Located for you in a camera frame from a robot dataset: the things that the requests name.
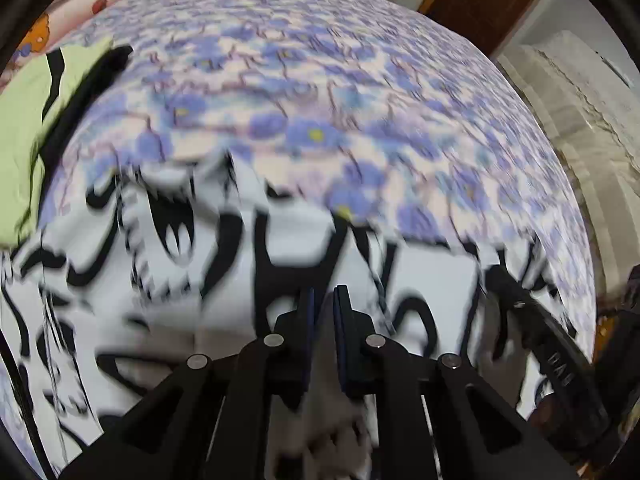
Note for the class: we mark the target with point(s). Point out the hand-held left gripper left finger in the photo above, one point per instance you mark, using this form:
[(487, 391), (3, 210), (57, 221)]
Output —
[(310, 345)]

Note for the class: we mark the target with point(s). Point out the black and white printed jacket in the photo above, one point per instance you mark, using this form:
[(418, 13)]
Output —
[(225, 285)]

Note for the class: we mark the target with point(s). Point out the brown wooden door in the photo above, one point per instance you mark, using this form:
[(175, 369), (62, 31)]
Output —
[(485, 5)]

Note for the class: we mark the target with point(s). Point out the purple floral blanket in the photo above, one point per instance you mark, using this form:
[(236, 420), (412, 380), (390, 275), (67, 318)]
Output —
[(325, 85)]

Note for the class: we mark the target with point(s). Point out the rolled pink bear quilt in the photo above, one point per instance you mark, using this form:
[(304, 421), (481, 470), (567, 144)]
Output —
[(35, 35)]

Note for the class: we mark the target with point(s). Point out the beige cloth covered furniture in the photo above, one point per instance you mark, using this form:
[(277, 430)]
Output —
[(575, 135)]

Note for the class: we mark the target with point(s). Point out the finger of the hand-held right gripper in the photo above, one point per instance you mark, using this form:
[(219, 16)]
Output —
[(505, 287)]

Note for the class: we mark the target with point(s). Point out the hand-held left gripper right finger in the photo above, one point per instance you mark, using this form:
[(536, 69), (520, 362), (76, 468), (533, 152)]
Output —
[(342, 345)]

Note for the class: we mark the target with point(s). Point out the folded green garment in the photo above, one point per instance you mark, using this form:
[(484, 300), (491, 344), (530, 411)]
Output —
[(20, 160)]

